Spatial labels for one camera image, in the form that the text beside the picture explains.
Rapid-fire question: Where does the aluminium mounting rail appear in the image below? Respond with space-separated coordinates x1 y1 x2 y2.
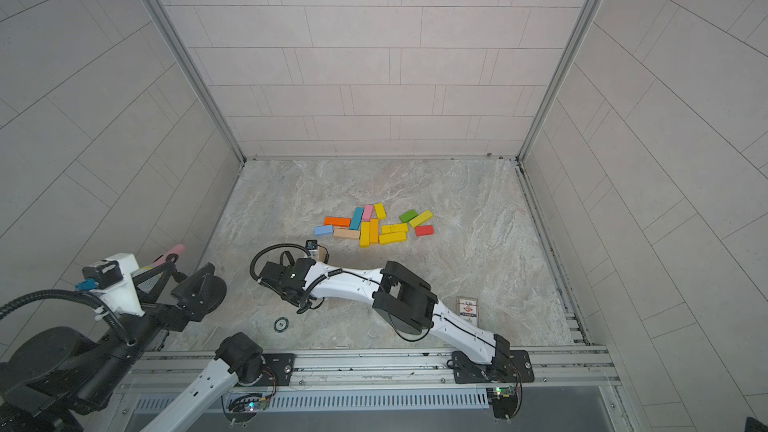
116 344 622 395

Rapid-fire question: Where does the left circuit board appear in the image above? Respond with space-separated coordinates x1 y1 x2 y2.
222 393 272 426

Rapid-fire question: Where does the pink block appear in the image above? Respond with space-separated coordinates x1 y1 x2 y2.
362 205 374 222

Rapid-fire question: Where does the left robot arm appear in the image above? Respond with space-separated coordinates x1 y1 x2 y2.
1 253 227 431

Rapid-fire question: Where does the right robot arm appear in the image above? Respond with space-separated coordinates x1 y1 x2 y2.
249 257 514 382

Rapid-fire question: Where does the flat yellow block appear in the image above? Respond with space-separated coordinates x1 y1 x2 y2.
381 223 409 235
379 231 408 245

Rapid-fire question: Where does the upright yellow block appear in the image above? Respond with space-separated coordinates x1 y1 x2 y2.
359 222 370 248

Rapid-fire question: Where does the light blue block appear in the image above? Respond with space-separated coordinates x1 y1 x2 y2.
314 225 334 237

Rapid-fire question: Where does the playing card box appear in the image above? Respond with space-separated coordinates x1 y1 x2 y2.
457 297 479 326

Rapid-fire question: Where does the teal block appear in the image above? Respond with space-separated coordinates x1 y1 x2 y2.
349 207 364 231

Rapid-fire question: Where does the tilted yellow block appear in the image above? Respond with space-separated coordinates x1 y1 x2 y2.
409 210 433 228

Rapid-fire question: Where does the red block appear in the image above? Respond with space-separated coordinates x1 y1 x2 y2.
414 225 434 237

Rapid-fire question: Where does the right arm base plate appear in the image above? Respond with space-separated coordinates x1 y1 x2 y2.
446 350 535 385

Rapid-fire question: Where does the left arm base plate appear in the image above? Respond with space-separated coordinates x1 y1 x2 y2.
237 353 297 387

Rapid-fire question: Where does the small yellow block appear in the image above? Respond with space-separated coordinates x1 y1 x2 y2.
374 203 387 220

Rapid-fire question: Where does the lower flat yellow block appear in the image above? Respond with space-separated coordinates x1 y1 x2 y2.
379 231 408 245

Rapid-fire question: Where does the circuit board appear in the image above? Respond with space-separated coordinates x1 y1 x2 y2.
486 387 522 421
222 393 272 426

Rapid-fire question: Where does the amber orange block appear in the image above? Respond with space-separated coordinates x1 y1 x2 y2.
369 218 379 244

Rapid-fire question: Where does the upper flat yellow block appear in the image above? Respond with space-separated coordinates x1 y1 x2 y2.
381 223 409 235

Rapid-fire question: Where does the right circuit board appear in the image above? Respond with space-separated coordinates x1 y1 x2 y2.
486 387 522 421

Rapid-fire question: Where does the green block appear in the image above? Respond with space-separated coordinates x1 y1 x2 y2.
399 210 419 223

